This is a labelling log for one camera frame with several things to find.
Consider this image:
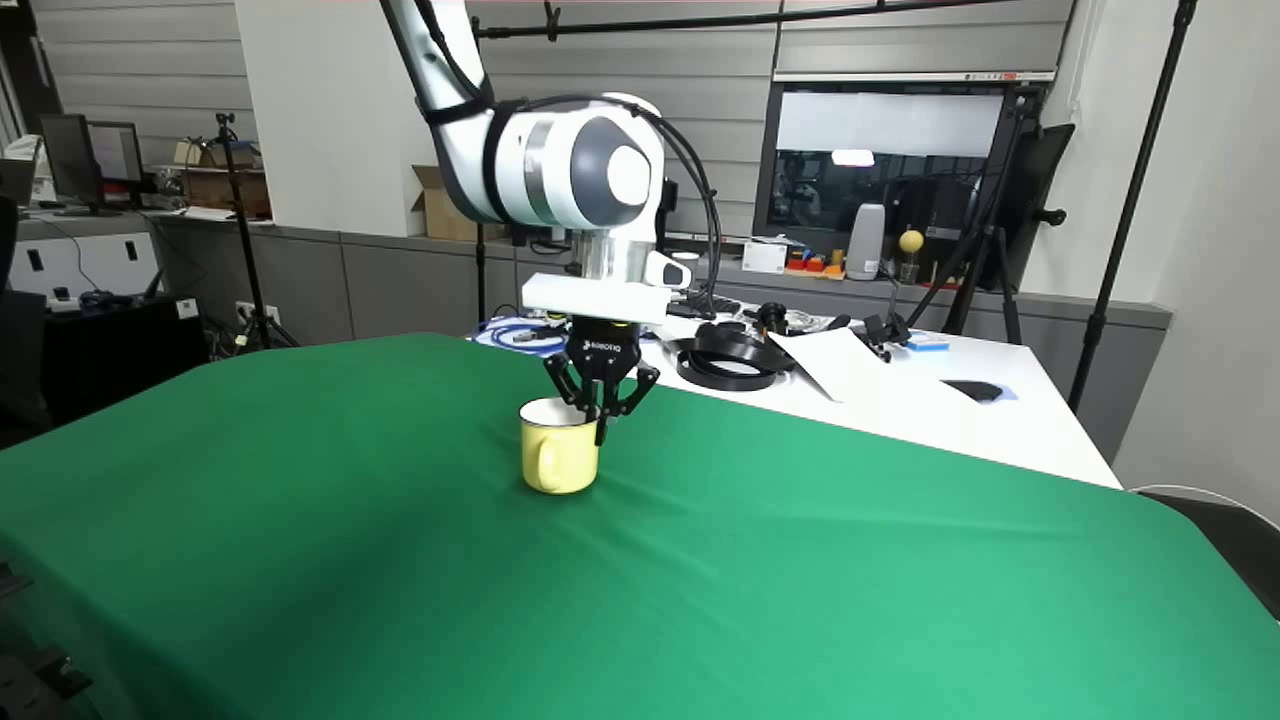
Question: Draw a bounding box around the blue cable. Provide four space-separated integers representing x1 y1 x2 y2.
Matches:
468 313 579 359

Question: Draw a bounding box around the white cylindrical speaker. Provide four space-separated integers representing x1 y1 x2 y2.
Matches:
845 200 890 283

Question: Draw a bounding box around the brown cardboard box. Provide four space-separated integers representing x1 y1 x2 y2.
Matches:
410 161 483 250

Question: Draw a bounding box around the thin black tripod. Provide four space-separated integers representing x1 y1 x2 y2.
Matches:
208 109 305 358

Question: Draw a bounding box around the green table cloth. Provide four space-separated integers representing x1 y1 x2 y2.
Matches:
0 331 1280 720

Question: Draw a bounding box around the black coiled strap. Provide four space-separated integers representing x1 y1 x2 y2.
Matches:
672 320 793 398

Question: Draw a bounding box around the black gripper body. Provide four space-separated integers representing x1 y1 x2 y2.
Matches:
566 316 644 389

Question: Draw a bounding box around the dark computer monitor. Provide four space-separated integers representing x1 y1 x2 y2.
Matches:
38 113 148 207

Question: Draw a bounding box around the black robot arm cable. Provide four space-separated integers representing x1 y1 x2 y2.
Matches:
644 103 728 320

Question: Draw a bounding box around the black light stand pole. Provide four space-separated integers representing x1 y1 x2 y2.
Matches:
1064 0 1205 413

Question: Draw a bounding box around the black camera tripod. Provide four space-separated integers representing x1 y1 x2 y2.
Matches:
902 85 1075 347

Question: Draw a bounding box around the white box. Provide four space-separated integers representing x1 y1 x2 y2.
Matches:
737 237 793 281

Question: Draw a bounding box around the yellow enamel mug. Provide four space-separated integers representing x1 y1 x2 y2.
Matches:
518 393 608 500

